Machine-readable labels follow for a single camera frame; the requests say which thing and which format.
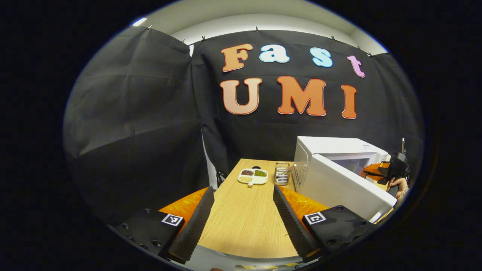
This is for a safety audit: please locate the white microwave oven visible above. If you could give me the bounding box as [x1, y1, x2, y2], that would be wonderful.
[292, 136, 398, 223]

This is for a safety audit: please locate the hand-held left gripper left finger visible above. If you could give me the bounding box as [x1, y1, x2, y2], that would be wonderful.
[107, 186, 216, 265]

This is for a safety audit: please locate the metal wire basket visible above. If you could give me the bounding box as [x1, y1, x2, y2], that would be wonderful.
[274, 162, 291, 186]

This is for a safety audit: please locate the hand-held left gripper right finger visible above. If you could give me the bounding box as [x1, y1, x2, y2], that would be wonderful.
[273, 184, 377, 264]

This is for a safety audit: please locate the black backdrop cloth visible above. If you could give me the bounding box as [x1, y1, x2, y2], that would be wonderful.
[63, 26, 424, 226]

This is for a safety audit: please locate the white divided plate with beans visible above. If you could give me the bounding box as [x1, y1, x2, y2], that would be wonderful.
[237, 168, 268, 187]

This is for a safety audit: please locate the yellow black hazard tape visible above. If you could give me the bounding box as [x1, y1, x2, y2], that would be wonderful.
[235, 263, 302, 270]

